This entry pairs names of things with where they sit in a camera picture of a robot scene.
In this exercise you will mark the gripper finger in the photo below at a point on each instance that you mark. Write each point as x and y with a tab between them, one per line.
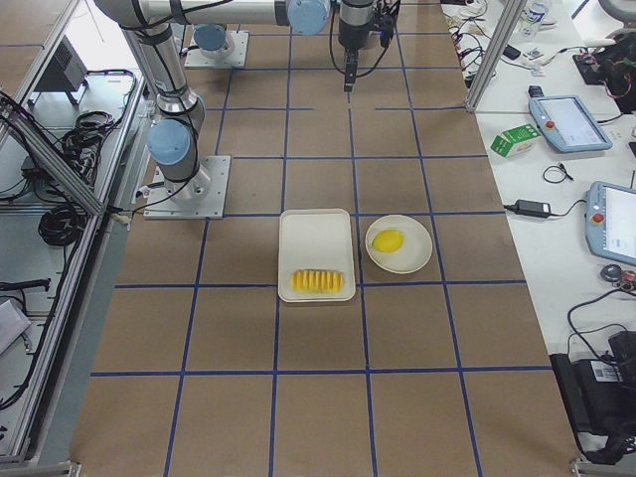
350	69

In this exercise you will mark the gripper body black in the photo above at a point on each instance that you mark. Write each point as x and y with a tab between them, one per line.
353	30

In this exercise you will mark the yellow lemon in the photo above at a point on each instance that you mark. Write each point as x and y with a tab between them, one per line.
388	241

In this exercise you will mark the cream rectangular tray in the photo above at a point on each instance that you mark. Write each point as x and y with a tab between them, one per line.
315	239

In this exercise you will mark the green white carton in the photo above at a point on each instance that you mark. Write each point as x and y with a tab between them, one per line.
515	141

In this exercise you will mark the cream round plate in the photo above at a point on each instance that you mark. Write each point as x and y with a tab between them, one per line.
415	252

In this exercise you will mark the blue teach pendant upper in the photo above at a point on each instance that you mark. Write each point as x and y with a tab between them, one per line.
567	125

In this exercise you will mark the blue teach pendant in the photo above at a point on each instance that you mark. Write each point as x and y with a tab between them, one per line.
610	221
567	125

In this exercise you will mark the sliced yellow fruit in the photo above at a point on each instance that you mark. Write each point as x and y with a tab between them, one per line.
317	281

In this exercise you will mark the black power adapter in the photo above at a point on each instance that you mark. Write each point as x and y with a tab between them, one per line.
529	208

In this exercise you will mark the grey electronics box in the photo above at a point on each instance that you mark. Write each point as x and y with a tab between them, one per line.
65	73

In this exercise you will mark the blue teach pendant lower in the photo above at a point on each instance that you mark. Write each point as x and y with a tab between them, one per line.
610	221

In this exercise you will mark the aluminium frame post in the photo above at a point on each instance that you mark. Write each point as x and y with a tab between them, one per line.
502	33

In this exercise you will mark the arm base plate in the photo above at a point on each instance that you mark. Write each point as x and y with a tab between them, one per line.
195	60
203	197

